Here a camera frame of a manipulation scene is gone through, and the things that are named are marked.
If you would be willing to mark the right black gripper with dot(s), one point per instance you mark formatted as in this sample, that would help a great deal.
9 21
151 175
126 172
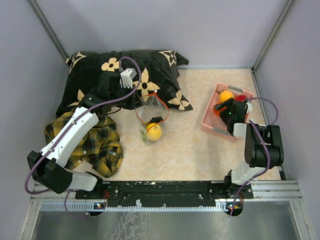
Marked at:
229 103

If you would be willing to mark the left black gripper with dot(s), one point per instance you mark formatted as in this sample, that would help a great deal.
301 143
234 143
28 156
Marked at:
132 103

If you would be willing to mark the orange tangerine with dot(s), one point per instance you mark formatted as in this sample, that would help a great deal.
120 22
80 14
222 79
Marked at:
218 108

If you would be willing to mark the clear zip top bag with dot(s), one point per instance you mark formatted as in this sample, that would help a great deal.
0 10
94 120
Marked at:
151 106

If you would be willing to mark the dark grape bunch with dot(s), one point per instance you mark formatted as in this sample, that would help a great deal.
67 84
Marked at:
156 120

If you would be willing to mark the green leaf fruit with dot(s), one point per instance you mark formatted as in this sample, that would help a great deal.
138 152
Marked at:
144 136

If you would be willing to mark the yellow lemon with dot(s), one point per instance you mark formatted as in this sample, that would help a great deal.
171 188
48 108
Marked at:
154 131

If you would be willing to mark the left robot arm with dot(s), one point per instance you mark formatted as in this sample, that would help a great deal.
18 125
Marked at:
47 166

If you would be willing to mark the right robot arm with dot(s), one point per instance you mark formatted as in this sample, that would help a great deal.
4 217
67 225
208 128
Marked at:
263 147

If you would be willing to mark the yellow-orange peach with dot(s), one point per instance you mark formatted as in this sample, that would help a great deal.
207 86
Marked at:
225 95

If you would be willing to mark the red apple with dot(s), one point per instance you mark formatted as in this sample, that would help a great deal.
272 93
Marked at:
241 98

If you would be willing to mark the pink plastic basket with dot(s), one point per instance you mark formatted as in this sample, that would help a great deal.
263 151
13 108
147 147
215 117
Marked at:
212 123

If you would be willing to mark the black floral pillow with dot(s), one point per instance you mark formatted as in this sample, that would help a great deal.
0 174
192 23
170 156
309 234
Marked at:
159 73

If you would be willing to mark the yellow plaid shirt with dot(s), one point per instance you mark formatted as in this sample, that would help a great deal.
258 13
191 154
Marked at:
100 147

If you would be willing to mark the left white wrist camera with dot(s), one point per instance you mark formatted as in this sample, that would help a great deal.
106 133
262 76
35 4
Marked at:
126 78

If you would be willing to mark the white cable duct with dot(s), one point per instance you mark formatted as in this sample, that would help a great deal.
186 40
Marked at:
97 206

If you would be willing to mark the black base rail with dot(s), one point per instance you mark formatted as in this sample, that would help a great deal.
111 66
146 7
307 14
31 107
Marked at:
157 193

